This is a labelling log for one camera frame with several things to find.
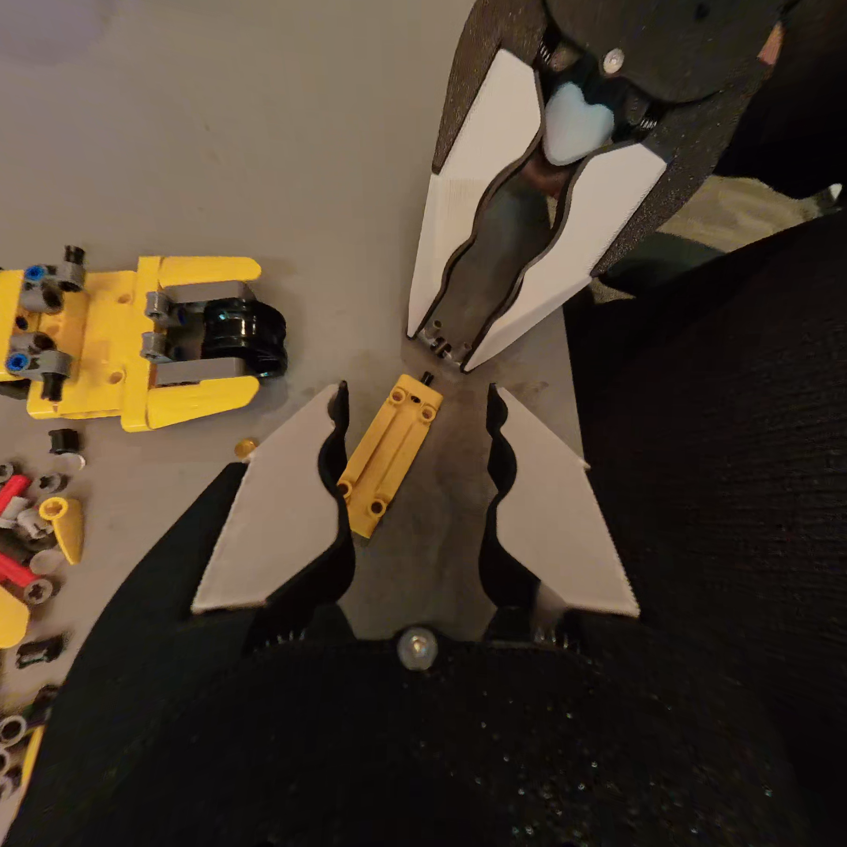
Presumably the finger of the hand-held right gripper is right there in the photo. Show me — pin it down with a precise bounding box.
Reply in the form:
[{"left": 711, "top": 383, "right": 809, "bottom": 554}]
[
  {"left": 460, "top": 140, "right": 669, "bottom": 375},
  {"left": 405, "top": 48, "right": 546, "bottom": 344}
]

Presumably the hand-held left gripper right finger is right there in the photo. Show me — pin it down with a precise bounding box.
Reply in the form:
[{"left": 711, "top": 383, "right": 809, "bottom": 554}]
[{"left": 478, "top": 382, "right": 641, "bottom": 619}]

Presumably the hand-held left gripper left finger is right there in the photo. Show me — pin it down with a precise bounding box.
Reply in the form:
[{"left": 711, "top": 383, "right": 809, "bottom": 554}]
[{"left": 191, "top": 380, "right": 358, "bottom": 619}]

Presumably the yellow toy panel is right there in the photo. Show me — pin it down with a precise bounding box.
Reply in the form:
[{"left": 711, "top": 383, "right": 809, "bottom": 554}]
[{"left": 335, "top": 372, "right": 445, "bottom": 539}]

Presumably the pile of small toy pieces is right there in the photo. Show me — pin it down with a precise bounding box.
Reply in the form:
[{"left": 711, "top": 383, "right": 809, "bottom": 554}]
[{"left": 0, "top": 427, "right": 88, "bottom": 805}]

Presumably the person's black sweater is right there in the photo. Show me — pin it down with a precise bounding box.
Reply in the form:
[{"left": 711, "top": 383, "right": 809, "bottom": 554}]
[{"left": 562, "top": 0, "right": 847, "bottom": 847}]

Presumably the yellow toy wheel assembly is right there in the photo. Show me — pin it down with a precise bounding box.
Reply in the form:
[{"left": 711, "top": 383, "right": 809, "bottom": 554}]
[{"left": 0, "top": 245, "right": 289, "bottom": 435}]

